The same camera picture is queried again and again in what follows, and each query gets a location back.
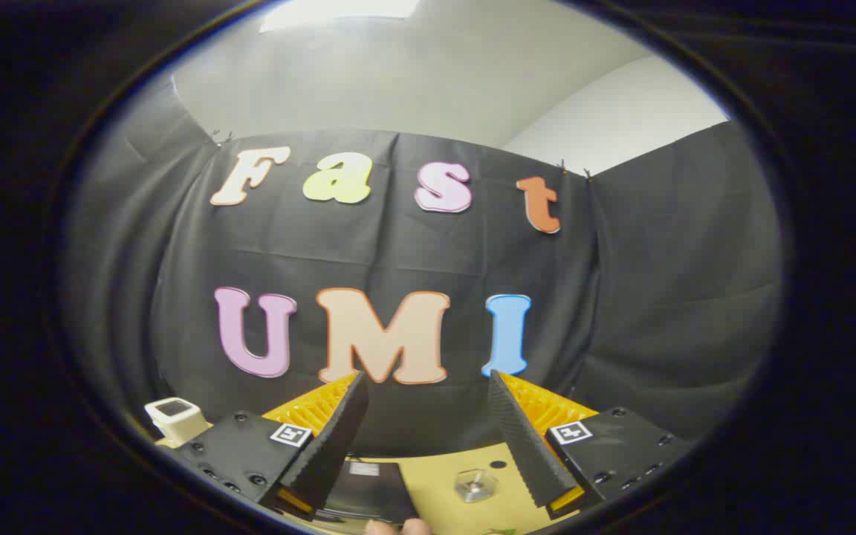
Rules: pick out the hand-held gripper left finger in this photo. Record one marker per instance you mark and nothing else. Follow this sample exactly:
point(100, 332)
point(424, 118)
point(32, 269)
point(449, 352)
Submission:
point(331, 438)

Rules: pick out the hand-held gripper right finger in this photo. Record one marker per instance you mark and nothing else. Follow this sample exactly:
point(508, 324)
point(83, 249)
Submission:
point(521, 438)

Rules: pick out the black toaster oven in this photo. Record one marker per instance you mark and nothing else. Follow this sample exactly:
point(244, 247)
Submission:
point(372, 490)

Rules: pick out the white toaster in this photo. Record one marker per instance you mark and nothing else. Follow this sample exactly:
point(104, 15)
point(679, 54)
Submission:
point(175, 420)

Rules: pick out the black backdrop cloth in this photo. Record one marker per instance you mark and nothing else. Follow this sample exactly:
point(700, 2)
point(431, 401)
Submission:
point(398, 253)

